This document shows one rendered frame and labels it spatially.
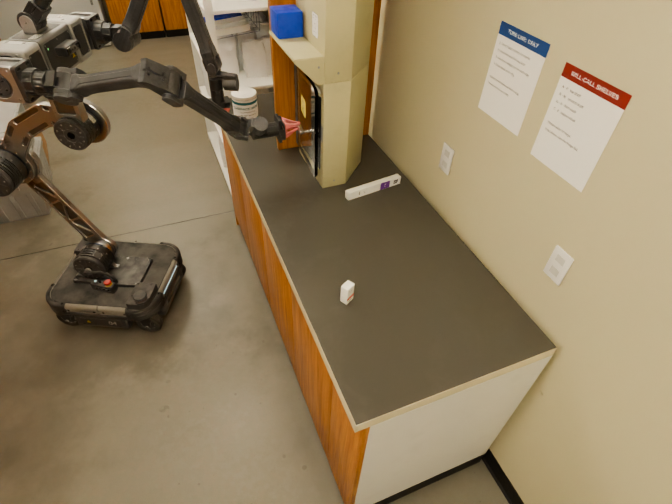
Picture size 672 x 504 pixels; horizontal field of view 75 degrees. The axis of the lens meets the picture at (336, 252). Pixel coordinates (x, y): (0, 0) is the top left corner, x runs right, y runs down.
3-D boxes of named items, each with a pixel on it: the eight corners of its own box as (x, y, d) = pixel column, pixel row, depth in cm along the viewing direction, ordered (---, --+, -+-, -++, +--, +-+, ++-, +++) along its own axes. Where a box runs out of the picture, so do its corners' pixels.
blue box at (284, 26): (295, 28, 175) (294, 3, 169) (303, 37, 169) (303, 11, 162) (271, 31, 172) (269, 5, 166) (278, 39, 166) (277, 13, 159)
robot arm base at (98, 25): (104, 42, 189) (94, 12, 181) (122, 44, 189) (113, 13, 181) (94, 50, 183) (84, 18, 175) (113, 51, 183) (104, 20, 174)
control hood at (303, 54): (296, 53, 183) (296, 27, 176) (324, 84, 162) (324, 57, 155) (270, 56, 180) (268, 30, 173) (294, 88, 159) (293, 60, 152)
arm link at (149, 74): (153, 49, 129) (149, 82, 129) (185, 72, 142) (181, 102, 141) (50, 68, 146) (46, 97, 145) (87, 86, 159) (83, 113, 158)
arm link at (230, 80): (211, 57, 190) (206, 63, 183) (238, 59, 190) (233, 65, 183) (215, 85, 198) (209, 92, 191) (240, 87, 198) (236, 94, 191)
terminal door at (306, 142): (299, 143, 212) (296, 59, 184) (316, 179, 191) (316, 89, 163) (297, 144, 212) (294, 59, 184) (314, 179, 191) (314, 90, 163)
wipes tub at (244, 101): (255, 111, 244) (252, 85, 234) (261, 122, 236) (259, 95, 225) (232, 115, 240) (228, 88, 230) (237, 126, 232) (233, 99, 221)
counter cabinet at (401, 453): (322, 204, 338) (324, 91, 276) (479, 462, 204) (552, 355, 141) (236, 223, 319) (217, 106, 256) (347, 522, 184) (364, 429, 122)
